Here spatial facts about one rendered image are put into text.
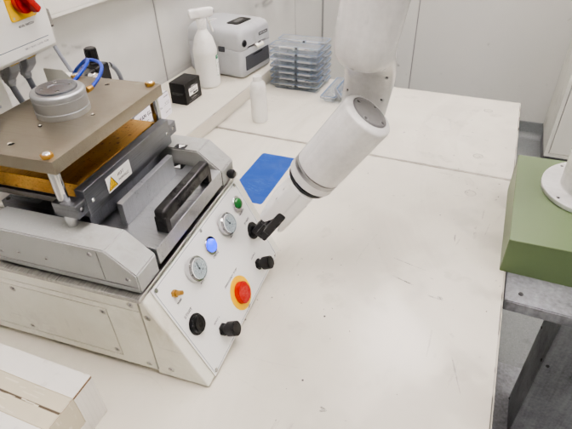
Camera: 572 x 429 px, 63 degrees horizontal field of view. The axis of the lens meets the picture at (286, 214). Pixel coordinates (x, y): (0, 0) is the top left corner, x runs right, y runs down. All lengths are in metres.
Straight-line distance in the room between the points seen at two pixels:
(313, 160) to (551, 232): 0.50
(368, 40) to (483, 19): 2.44
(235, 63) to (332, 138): 1.05
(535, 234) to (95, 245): 0.77
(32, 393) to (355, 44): 0.63
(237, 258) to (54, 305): 0.30
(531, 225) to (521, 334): 0.99
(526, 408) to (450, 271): 0.66
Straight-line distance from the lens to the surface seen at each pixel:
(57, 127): 0.76
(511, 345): 1.92
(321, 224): 1.06
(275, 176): 1.22
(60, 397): 0.74
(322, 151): 0.72
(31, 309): 0.88
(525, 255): 0.99
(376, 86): 0.77
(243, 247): 0.88
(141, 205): 0.77
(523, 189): 1.11
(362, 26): 0.65
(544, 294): 1.00
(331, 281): 0.92
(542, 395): 1.50
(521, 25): 3.07
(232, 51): 1.71
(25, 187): 0.79
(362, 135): 0.69
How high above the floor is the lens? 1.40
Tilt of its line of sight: 37 degrees down
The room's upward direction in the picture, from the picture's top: 2 degrees counter-clockwise
